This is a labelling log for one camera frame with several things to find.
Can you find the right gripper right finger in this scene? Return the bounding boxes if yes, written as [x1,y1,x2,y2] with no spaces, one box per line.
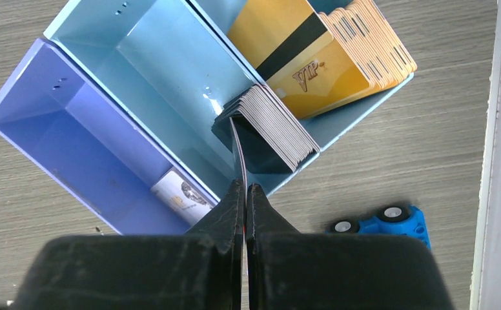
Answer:
[246,184,453,309]

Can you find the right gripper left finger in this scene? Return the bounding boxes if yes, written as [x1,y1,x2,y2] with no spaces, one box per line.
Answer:
[12,180,245,309]

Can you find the white card in tray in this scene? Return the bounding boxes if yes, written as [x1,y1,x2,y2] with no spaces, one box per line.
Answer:
[150,167,216,225]

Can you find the black card in tray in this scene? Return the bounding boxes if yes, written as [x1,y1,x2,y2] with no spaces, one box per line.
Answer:
[212,84,320,174]

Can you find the orange card stack in tray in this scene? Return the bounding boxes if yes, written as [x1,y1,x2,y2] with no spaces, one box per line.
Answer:
[227,1,417,119]

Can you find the yellow blue toy block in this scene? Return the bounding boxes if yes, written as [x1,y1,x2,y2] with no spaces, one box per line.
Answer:
[325,205,432,249]

